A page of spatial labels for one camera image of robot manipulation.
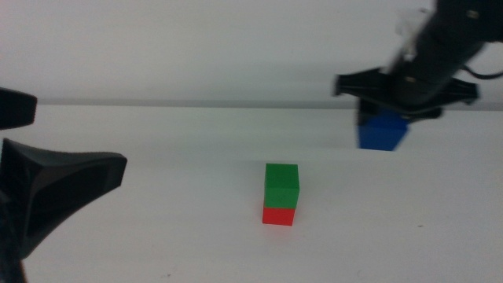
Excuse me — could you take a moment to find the blue cube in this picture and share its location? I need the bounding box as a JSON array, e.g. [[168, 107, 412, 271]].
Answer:
[[356, 108, 410, 153]]

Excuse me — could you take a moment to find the red cube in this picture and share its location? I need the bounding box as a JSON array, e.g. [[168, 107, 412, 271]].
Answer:
[[262, 206, 296, 227]]

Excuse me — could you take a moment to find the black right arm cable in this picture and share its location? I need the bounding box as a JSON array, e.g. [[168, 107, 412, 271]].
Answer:
[[460, 64, 503, 81]]

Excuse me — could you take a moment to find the green cube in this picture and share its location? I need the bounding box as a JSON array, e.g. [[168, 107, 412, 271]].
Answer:
[[263, 163, 300, 210]]

